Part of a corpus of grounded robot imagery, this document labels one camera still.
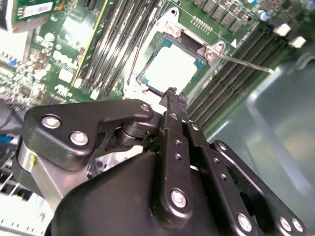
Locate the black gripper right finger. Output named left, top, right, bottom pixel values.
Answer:
left=177, top=94, right=310, bottom=236

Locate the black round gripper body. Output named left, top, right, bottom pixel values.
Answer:
left=49, top=151, right=237, bottom=236

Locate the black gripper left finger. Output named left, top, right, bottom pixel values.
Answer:
left=12, top=87, right=195, bottom=224

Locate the thin wire locking lever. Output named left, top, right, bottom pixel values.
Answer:
left=216, top=53, right=274, bottom=74
left=126, top=45, right=140, bottom=86

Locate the silver green CPU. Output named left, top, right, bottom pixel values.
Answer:
left=140, top=36, right=210, bottom=95

